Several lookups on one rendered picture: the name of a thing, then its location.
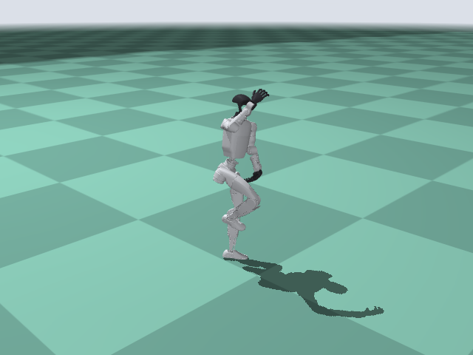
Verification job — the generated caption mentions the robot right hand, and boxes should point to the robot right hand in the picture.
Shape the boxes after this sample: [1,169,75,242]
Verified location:
[246,89,269,110]

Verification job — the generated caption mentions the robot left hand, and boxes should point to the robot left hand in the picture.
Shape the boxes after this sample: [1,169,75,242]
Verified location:
[244,170,262,183]

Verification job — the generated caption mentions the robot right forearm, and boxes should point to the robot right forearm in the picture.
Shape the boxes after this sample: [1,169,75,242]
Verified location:
[228,102,254,127]

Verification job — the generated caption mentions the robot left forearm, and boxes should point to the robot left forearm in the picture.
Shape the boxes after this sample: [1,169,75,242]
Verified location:
[250,152,262,175]

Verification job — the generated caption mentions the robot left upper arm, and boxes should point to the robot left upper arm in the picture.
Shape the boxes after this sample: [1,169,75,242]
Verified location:
[247,122,257,155]

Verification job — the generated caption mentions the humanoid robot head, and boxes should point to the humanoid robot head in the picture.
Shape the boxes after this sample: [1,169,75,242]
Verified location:
[232,94,250,118]

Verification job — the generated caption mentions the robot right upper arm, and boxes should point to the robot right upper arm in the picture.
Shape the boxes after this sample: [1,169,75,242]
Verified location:
[220,118,239,133]

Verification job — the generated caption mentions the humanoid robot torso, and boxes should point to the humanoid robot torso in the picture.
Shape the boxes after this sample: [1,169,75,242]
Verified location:
[217,116,251,173]

